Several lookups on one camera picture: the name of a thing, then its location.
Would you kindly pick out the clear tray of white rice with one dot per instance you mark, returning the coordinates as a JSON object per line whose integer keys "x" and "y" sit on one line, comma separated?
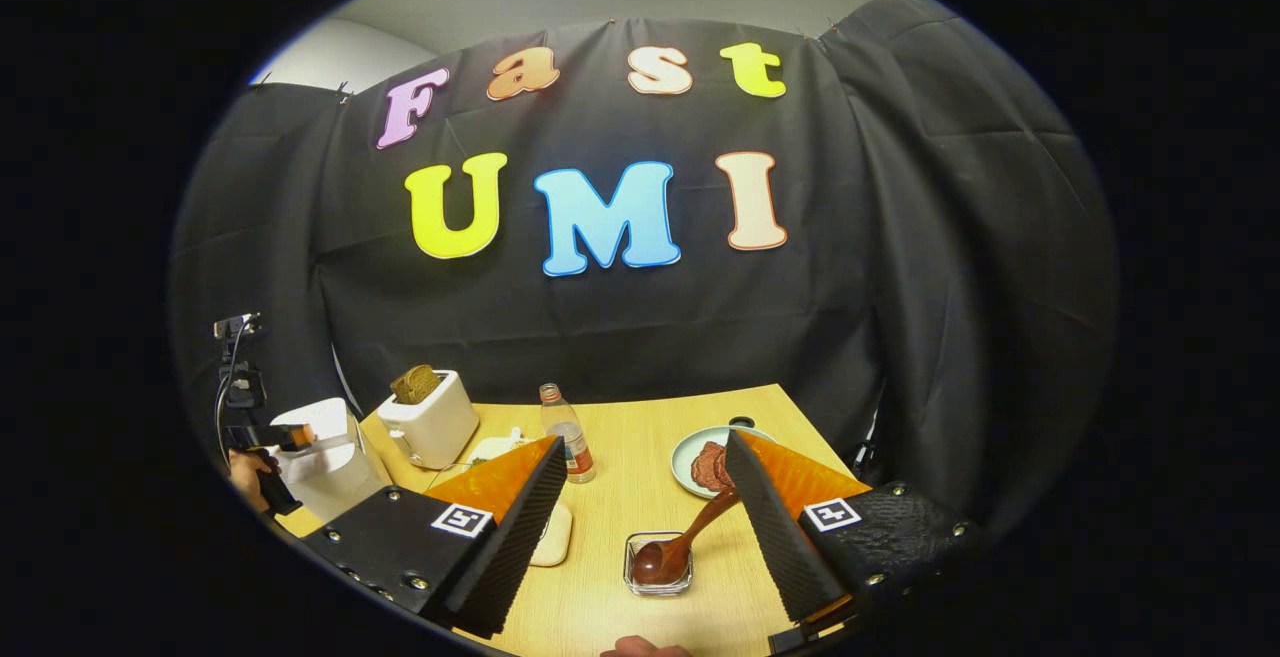
{"x": 555, "y": 537}

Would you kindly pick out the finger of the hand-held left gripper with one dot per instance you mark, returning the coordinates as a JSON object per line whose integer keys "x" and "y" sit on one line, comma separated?
{"x": 270, "y": 437}

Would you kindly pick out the pale green plate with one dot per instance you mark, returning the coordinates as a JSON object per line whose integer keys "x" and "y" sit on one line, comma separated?
{"x": 685, "y": 462}

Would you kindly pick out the clear square chopstick holder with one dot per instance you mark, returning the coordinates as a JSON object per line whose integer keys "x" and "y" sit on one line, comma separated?
{"x": 640, "y": 587}

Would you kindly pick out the brown wooden spoon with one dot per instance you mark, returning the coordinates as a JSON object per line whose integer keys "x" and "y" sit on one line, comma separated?
{"x": 690, "y": 532}

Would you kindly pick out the white rice cooker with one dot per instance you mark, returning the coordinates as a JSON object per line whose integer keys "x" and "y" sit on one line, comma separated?
{"x": 330, "y": 477}

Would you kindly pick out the black backdrop cloth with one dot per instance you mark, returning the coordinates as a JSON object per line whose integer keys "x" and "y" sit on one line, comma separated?
{"x": 620, "y": 327}

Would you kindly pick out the brown bread slice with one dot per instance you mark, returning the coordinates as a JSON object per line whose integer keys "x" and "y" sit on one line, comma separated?
{"x": 415, "y": 384}

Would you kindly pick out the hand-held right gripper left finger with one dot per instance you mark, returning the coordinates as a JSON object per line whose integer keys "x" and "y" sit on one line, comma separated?
{"x": 520, "y": 537}

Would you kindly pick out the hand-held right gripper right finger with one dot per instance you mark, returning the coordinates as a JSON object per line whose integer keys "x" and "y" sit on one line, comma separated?
{"x": 775, "y": 537}

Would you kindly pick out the clear plastic bottle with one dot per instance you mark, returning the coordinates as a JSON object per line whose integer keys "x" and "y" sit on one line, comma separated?
{"x": 568, "y": 437}

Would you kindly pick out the red meat slice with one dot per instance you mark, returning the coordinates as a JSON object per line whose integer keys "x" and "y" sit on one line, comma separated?
{"x": 724, "y": 467}
{"x": 705, "y": 467}

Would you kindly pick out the white toaster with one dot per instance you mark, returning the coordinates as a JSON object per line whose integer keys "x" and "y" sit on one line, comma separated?
{"x": 435, "y": 427}

